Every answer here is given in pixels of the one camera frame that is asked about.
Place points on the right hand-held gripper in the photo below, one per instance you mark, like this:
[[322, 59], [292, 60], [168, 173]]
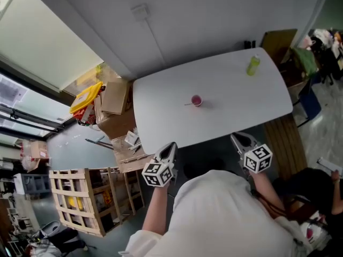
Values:
[[257, 159]]

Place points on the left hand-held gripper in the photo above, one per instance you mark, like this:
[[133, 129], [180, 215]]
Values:
[[158, 174]]

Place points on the small test tube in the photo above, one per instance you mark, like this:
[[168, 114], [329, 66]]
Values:
[[188, 104]]

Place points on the pink plastic cup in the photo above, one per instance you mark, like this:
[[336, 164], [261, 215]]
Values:
[[197, 101]]

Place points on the person's right forearm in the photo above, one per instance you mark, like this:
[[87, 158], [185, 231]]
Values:
[[266, 194]]

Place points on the person's left forearm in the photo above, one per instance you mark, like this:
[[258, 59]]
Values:
[[155, 210]]

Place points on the flattened cardboard box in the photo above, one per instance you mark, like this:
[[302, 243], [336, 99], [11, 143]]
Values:
[[131, 157]]

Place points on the wooden bench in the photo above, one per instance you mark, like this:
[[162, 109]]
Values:
[[286, 146]]

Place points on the large cardboard box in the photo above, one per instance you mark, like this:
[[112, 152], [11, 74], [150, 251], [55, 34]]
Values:
[[118, 126]]

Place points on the metal rod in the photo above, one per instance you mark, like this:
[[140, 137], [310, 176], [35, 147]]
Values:
[[99, 143]]

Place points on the blue chair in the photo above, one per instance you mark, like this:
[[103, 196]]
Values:
[[311, 106]]

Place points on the folded cardboard box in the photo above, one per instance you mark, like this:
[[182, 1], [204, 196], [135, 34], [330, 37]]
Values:
[[115, 98]]

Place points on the person's white shirt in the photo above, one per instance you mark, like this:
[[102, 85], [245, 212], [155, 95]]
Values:
[[222, 218]]

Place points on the yellow-green drink bottle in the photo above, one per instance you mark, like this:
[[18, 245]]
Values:
[[253, 66]]

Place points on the white clipboard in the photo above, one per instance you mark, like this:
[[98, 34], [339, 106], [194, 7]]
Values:
[[329, 166]]

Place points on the wooden slat crate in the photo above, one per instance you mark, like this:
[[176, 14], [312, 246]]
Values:
[[88, 199]]

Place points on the yellow plastic bag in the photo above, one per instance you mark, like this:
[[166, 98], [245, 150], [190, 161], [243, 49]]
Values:
[[85, 98]]

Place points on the green cloth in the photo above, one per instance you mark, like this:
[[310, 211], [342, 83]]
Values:
[[305, 61]]

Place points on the brown wooden board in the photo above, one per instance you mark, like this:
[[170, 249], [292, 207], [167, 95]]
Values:
[[278, 44]]

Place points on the clear bag with box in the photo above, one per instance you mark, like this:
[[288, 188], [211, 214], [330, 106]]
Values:
[[36, 155]]

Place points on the black wall plug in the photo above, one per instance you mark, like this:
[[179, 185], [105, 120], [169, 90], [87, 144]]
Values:
[[249, 44]]

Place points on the white wall switch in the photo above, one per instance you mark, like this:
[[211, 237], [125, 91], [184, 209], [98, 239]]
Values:
[[140, 13]]

